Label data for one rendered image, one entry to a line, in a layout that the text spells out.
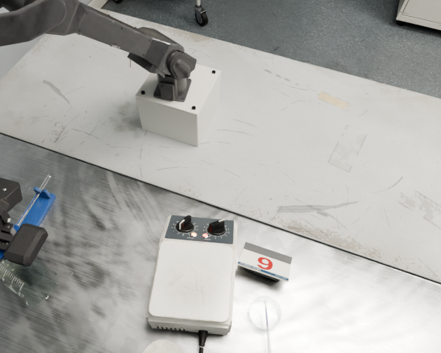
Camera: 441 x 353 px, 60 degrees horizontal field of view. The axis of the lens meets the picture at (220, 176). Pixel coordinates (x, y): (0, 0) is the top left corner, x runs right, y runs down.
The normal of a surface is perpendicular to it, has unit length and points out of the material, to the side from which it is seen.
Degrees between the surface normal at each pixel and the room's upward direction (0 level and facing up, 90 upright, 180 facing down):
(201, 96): 0
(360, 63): 0
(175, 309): 0
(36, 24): 90
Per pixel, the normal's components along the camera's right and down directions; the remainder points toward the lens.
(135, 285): 0.04, -0.54
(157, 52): 0.44, 0.51
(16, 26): 0.33, 0.80
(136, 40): 0.76, 0.56
